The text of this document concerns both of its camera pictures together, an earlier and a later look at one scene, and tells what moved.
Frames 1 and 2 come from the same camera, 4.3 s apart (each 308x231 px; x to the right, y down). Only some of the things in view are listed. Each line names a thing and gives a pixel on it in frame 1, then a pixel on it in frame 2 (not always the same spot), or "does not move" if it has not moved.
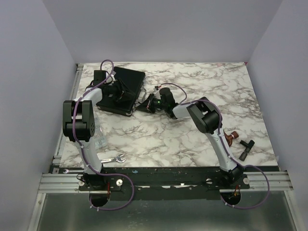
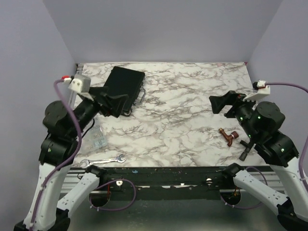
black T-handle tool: [249, 146] does not move
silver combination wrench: [118, 159] does not move
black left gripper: [121, 96] -> [116, 104]
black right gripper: [147, 106] -> [231, 97]
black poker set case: [130, 83] does not move
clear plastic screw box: [100, 135] does not move
